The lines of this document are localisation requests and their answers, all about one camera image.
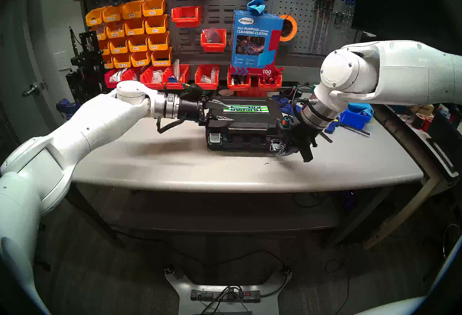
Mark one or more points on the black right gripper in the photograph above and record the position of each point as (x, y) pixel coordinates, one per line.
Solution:
(301, 134)

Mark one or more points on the red plastic parts bin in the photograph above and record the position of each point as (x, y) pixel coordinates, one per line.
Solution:
(252, 93)
(213, 47)
(131, 74)
(184, 74)
(206, 86)
(238, 87)
(270, 86)
(146, 78)
(186, 22)
(108, 81)

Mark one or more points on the orange parts bin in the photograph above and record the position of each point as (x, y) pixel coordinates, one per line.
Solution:
(115, 34)
(112, 18)
(134, 32)
(101, 34)
(94, 21)
(153, 12)
(105, 51)
(137, 48)
(107, 65)
(122, 65)
(157, 46)
(140, 63)
(156, 30)
(161, 63)
(131, 15)
(117, 50)

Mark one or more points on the blue microfiber cloth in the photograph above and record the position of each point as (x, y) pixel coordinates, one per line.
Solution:
(256, 4)
(362, 108)

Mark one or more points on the blue plastic bin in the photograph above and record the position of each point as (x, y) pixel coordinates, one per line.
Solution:
(355, 121)

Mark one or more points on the brown cardboard box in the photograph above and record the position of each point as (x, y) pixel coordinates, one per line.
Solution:
(424, 109)

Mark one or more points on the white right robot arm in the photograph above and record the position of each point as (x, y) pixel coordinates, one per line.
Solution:
(397, 72)

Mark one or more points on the black metal stand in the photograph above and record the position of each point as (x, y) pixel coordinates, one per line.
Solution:
(86, 58)

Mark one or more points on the white wall switch plate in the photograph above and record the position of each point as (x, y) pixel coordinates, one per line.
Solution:
(61, 61)

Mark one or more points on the orange tape roll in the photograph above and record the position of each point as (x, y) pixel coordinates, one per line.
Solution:
(294, 31)

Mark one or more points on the black flat equipment case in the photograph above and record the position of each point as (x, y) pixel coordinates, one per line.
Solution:
(445, 144)

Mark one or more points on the dark brown tape roll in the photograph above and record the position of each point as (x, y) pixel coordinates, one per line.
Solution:
(226, 92)

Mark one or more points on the blue bench vise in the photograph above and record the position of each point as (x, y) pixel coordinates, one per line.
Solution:
(66, 107)

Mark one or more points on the blue black bar clamp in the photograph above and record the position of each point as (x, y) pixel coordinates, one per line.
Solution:
(285, 101)

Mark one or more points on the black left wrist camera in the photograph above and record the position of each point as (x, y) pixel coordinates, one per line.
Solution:
(193, 91)

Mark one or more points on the blue cleaning cloths carton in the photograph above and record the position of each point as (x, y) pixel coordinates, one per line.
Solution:
(252, 43)

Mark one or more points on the black plastic tool box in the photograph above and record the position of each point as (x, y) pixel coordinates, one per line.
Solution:
(245, 130)

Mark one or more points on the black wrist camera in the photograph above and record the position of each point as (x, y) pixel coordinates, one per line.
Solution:
(193, 91)
(287, 124)

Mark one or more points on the blue yellow bar clamp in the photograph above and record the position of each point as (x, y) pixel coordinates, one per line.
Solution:
(357, 130)

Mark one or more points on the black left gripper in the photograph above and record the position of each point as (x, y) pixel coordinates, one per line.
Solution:
(187, 108)

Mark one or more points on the black screwdriver holder rack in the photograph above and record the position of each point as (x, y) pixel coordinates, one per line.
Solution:
(343, 13)

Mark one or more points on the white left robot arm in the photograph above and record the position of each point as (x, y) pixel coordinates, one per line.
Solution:
(90, 126)

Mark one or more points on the dark workbench frame with shelf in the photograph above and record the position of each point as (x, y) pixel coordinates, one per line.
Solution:
(223, 222)

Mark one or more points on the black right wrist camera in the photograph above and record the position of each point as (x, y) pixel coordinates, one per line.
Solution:
(287, 124)

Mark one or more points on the side table with wooden legs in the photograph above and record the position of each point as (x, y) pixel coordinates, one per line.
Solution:
(397, 218)

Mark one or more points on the black power strip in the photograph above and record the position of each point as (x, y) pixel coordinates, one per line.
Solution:
(216, 296)

